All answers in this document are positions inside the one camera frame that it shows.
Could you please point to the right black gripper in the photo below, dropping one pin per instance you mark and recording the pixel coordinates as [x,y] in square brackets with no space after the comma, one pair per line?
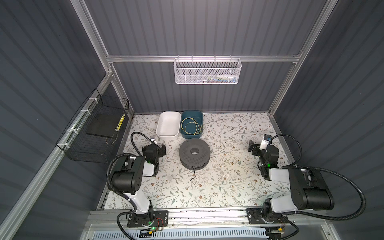
[257,150]

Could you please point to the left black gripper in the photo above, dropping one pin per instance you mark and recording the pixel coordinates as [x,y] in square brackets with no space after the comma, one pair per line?
[160,151]

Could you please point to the white plastic tray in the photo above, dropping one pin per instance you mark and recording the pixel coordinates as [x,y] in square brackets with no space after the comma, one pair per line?
[168,127]

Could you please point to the dark grey cable spool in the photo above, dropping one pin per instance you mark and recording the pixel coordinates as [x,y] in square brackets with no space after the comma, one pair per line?
[194,154]

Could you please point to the teal plastic tray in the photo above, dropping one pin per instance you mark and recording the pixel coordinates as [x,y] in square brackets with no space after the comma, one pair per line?
[191,126]

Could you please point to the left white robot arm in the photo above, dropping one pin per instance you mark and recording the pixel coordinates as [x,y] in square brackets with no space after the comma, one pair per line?
[125,175]

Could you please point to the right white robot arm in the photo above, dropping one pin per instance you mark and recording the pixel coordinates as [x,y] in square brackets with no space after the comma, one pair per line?
[308,192]

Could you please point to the yellow marker pen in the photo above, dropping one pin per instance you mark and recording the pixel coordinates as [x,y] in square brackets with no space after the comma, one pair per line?
[120,122]

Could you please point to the black flat pad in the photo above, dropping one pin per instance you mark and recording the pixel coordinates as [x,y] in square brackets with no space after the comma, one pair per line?
[103,125]

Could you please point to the items in white basket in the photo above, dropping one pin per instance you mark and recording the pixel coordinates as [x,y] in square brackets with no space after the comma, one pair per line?
[231,79]

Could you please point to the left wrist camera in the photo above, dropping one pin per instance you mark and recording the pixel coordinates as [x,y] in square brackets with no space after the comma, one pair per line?
[153,140]

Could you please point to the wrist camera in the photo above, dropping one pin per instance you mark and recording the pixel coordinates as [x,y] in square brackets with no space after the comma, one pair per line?
[153,140]
[265,142]

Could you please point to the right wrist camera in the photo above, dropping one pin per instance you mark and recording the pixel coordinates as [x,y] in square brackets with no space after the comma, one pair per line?
[265,142]

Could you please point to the black wire mesh basket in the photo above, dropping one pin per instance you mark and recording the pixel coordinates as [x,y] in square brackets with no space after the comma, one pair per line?
[79,146]

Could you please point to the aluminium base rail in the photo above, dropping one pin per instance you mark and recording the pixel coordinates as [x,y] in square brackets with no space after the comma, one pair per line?
[222,217]

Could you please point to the white wire mesh basket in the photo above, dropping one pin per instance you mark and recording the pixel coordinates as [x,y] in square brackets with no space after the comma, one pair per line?
[190,71]

